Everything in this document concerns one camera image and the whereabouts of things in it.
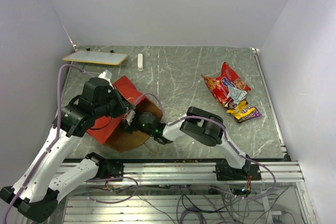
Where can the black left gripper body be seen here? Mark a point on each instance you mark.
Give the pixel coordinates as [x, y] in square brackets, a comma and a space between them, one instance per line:
[114, 106]

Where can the red brown paper bag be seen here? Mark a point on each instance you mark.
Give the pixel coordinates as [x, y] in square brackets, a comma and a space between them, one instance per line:
[107, 131]

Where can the orange red chips packet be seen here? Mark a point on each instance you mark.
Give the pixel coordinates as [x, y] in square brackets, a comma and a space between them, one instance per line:
[217, 89]

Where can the purple snack packet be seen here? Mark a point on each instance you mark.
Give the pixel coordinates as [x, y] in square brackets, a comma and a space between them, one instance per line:
[232, 105]

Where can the silver foil snack packet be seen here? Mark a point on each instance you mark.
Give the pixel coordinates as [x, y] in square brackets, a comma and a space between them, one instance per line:
[236, 94]

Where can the red snack packet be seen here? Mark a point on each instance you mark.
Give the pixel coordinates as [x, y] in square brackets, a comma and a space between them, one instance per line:
[229, 78]

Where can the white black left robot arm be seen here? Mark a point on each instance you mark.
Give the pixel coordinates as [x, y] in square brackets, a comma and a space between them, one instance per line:
[37, 193]

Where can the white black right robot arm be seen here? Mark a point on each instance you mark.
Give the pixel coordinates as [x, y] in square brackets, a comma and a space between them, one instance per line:
[204, 127]

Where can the white board yellow edge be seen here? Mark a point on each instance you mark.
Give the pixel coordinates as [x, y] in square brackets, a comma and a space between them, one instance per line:
[94, 57]

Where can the white marker pen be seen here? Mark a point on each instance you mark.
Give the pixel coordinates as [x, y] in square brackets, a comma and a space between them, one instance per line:
[140, 62]

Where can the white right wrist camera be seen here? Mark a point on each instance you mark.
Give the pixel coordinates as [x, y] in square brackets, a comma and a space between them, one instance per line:
[129, 117]

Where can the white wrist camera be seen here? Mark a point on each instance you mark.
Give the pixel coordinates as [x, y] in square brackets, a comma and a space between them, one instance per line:
[107, 75]
[129, 117]

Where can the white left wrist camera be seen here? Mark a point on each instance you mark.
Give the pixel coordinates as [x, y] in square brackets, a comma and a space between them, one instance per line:
[107, 75]

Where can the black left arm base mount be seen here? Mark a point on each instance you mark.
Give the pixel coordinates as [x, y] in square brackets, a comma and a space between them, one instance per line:
[109, 169]

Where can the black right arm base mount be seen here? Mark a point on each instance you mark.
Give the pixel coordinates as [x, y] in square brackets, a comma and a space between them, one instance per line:
[226, 173]

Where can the aluminium frame rail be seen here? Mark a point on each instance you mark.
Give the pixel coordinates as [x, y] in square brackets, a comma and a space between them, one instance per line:
[201, 171]

